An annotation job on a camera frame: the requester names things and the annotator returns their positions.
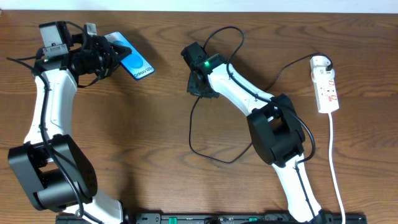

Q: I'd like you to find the white power strip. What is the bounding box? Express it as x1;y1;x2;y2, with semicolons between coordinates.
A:
311;67;340;114

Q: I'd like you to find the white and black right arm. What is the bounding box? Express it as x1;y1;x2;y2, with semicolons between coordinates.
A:
181;42;322;223

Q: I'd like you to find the blue Galaxy smartphone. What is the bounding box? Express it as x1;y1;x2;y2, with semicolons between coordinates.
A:
105;32;155;80

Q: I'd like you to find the white USB charger plug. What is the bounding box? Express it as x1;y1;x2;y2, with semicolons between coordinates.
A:
310;55;333;72

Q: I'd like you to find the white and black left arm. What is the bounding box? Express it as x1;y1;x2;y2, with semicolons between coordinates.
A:
8;21;134;223

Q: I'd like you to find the white power strip cord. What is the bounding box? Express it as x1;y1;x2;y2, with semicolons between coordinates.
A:
327;112;347;224

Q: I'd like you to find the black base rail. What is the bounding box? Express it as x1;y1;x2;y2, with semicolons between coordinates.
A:
55;212;368;224

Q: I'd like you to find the black USB charging cable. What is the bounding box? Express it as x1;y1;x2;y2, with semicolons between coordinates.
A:
188;52;334;165

